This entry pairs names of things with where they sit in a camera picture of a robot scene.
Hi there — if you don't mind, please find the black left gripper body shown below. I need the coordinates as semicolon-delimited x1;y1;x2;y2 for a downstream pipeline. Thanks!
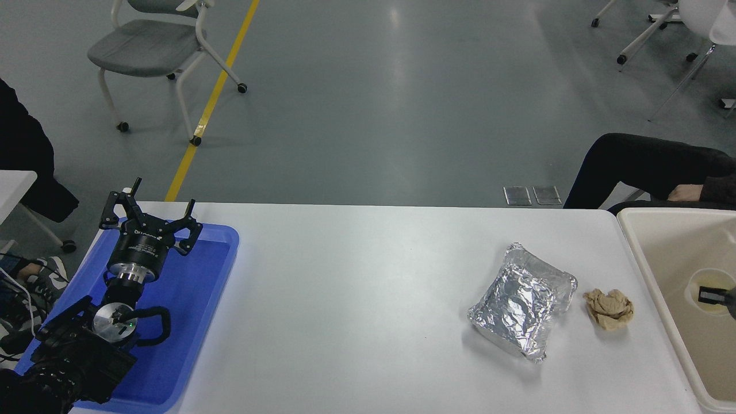
109;215;179;269

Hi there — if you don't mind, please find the person's hand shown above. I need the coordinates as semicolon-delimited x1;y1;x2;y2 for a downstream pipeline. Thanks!
667;184;706;202

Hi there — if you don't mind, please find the grey wheeled chair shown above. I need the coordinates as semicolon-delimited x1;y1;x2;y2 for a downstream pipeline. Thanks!
87;0;248;147

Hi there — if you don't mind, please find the crumpled tan paper ball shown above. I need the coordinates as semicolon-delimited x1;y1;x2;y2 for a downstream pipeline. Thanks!
582;288;635;332

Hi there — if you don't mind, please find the metal floor plate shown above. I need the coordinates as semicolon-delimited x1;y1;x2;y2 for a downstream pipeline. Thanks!
532;185;563;206
503;186;533;207

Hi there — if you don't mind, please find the white paper cup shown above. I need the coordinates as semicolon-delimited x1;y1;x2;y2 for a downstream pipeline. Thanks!
684;269;736;318

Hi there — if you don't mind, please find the seated person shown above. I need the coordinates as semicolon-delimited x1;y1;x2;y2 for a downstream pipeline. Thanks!
563;132;736;217

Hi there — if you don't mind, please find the grey white sneaker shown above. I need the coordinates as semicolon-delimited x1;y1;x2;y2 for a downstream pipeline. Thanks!
16;255;71;316

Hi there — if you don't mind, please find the large pale bin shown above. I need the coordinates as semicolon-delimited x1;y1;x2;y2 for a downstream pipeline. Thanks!
616;207;736;413

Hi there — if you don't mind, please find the white wheeled chair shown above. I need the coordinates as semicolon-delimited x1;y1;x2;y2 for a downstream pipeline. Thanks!
591;0;719;65

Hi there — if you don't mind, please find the crumpled silver foil tray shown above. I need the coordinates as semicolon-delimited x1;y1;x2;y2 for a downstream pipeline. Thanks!
467;242;578;364

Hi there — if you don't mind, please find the blue plastic tray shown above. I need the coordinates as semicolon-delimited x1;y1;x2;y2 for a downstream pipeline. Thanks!
14;222;240;413

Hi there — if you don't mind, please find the white folding table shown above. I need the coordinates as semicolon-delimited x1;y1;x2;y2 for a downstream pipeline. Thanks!
647;0;736;122

